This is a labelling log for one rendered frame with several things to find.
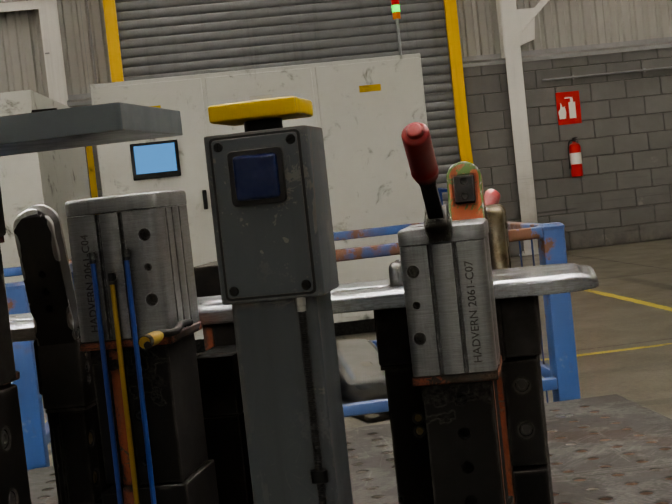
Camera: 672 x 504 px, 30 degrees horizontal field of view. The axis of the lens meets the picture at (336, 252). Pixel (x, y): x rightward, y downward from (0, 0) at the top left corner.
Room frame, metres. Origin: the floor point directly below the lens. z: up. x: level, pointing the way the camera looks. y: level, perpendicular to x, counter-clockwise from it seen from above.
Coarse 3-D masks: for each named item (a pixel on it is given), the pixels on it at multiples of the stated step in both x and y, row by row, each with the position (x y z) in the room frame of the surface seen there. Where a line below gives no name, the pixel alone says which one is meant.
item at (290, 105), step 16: (288, 96) 0.82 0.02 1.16; (208, 112) 0.83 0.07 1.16; (224, 112) 0.83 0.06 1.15; (240, 112) 0.82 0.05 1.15; (256, 112) 0.82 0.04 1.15; (272, 112) 0.82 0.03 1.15; (288, 112) 0.82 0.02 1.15; (304, 112) 0.84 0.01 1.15; (256, 128) 0.84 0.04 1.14; (272, 128) 0.84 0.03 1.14
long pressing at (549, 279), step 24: (552, 264) 1.22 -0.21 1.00; (576, 264) 1.19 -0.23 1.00; (336, 288) 1.21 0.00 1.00; (360, 288) 1.20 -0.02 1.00; (384, 288) 1.15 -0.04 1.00; (504, 288) 1.07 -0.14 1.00; (528, 288) 1.06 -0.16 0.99; (552, 288) 1.06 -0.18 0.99; (576, 288) 1.06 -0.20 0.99; (216, 312) 1.11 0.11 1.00; (336, 312) 1.09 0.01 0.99; (24, 336) 1.14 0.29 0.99
